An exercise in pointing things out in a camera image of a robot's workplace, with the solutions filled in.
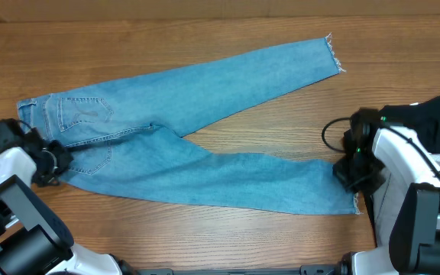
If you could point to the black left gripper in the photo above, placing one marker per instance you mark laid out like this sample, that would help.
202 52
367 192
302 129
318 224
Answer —
66 156

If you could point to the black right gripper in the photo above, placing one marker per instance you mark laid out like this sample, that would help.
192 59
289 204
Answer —
341 170

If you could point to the light blue denim jeans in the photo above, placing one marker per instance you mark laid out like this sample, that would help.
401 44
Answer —
128 137

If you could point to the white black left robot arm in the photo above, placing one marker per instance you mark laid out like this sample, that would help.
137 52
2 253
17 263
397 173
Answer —
33 239

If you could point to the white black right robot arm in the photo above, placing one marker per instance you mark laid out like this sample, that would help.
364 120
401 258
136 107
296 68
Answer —
414 245

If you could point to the grey garment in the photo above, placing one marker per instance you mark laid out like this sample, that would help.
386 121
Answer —
388 200

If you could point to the black garment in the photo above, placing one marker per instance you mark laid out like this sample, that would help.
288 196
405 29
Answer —
423 118

